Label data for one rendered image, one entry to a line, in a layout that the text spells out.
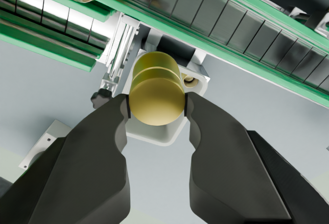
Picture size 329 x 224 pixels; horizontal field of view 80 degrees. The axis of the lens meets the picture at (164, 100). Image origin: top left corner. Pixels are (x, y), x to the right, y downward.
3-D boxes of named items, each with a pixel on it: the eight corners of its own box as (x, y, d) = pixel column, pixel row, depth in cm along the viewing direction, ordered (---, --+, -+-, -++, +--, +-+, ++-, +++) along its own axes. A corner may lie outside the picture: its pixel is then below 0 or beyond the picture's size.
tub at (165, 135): (204, 66, 51) (213, 80, 44) (168, 128, 61) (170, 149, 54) (141, 38, 47) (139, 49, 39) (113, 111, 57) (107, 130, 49)
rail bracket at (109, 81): (145, 13, 32) (141, 30, 21) (114, 96, 40) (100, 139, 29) (128, 5, 31) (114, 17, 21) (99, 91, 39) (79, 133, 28)
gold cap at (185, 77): (179, 83, 47) (177, 75, 51) (191, 90, 48) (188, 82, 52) (189, 71, 45) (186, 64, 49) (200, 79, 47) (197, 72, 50)
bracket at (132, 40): (143, 18, 39) (141, 25, 33) (128, 60, 43) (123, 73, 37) (126, 10, 38) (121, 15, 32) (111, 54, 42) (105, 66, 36)
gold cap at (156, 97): (130, 51, 14) (123, 76, 11) (179, 50, 14) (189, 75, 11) (134, 94, 16) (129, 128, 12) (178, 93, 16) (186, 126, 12)
